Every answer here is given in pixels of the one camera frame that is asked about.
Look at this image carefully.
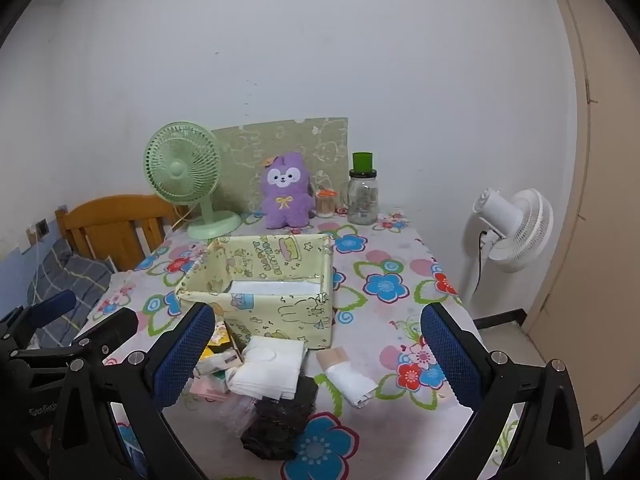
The yellow cartoon storage box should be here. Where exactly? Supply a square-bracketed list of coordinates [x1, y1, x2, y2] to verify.
[176, 234, 333, 350]

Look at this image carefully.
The white towel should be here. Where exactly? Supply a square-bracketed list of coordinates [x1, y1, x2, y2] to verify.
[226, 336, 306, 401]

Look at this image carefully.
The white standing fan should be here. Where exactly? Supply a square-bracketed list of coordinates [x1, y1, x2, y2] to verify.
[461, 188, 554, 306]

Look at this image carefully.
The grey plaid bedding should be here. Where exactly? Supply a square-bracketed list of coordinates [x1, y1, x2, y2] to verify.
[27, 238, 114, 348]

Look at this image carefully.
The green cartoon board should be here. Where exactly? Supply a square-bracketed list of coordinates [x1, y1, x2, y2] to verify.
[211, 116, 350, 215]

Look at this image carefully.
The green desk fan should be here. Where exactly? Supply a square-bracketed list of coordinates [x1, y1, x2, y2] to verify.
[143, 122, 241, 240]

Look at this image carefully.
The beige wardrobe door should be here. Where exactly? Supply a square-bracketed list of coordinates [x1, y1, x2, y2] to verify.
[524, 0, 639, 442]

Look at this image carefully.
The cotton swab jar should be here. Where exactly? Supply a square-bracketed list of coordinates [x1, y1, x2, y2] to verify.
[316, 188, 337, 218]

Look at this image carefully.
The pink packet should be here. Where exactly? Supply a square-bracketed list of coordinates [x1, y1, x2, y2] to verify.
[190, 374, 230, 402]

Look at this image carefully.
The cartoon tissue pack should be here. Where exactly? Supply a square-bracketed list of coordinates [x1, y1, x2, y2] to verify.
[202, 321, 241, 359]

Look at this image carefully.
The black plastic bag bundle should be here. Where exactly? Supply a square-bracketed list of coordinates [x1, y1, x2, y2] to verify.
[241, 376, 318, 462]

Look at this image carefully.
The wooden bed headboard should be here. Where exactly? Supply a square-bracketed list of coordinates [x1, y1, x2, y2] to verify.
[55, 194, 188, 271]

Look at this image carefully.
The white roll with beige band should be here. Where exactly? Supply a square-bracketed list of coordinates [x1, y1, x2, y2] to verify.
[316, 347, 376, 408]

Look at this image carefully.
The glass jar green lid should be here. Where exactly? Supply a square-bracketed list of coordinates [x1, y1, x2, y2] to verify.
[342, 152, 378, 226]

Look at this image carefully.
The purple plush toy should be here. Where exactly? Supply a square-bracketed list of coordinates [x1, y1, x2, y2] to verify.
[262, 152, 314, 230]

